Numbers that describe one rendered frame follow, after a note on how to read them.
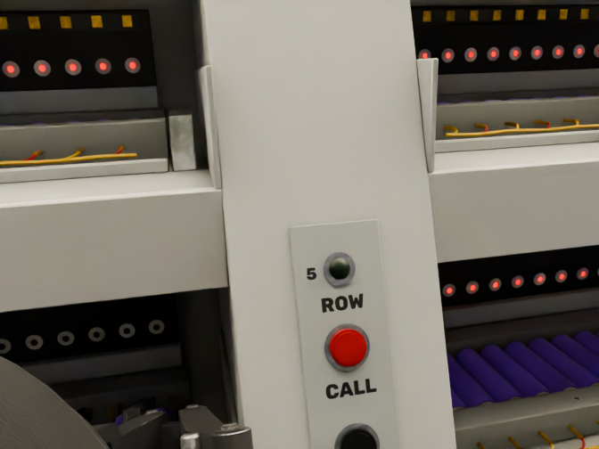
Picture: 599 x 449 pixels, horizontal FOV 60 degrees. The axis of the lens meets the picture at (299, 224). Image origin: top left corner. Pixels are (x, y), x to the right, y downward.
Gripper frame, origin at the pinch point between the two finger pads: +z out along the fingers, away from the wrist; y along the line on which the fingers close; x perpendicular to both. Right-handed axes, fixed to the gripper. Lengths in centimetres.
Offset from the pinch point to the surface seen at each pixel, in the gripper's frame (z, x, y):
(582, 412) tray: 1.4, 3.1, -27.8
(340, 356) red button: -7.1, -2.6, -11.0
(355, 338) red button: -7.2, -3.3, -11.7
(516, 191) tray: -7.4, -9.0, -20.7
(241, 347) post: -6.6, -3.5, -6.9
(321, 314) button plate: -7.1, -4.5, -10.4
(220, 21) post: -9.4, -17.1, -7.3
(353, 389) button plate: -6.4, -1.1, -11.5
